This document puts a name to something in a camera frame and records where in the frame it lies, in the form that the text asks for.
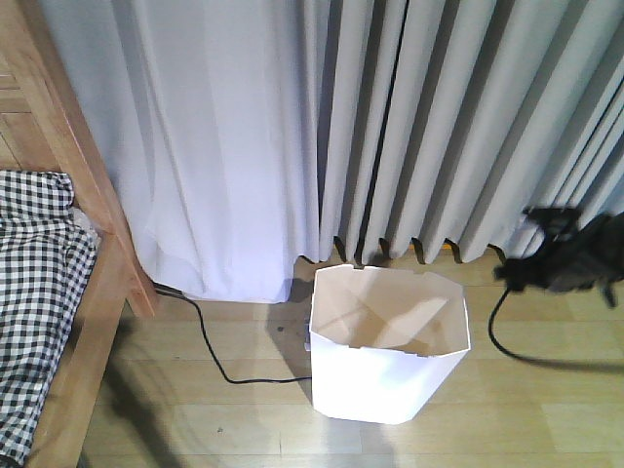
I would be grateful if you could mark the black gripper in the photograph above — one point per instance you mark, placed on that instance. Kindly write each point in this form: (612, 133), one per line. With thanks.
(521, 273)

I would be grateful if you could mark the white plastic trash bin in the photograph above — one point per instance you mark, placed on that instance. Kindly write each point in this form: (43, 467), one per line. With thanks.
(382, 341)

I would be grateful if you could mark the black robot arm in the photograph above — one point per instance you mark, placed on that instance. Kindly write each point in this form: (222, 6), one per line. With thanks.
(569, 258)

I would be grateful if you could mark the grey pleated curtain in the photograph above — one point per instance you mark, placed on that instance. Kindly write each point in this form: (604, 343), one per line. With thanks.
(243, 135)

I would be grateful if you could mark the black white checkered bedding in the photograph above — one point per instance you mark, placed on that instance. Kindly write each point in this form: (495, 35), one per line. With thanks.
(47, 257)

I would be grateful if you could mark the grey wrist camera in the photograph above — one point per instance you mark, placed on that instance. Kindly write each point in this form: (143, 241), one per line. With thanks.
(555, 222)

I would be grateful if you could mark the wooden bed frame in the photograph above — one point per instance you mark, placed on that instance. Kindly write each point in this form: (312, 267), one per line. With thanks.
(43, 129)

